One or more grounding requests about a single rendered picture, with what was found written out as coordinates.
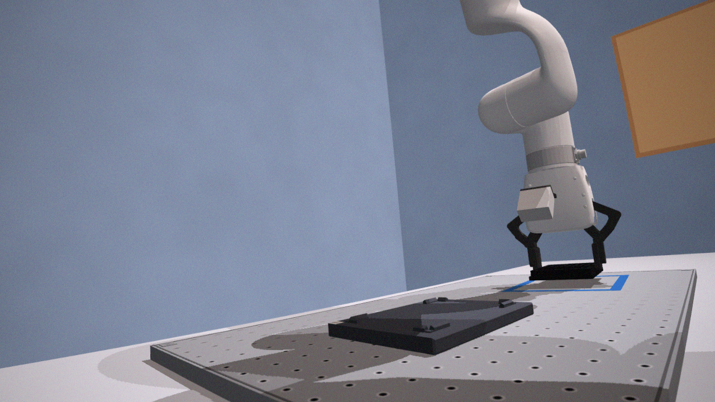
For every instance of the blue tape outline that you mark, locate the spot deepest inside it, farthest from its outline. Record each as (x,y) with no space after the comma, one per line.
(616,286)

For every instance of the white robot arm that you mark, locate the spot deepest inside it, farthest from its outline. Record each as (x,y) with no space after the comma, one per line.
(536,104)

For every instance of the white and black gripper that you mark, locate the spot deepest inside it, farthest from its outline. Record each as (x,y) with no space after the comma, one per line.
(574,209)

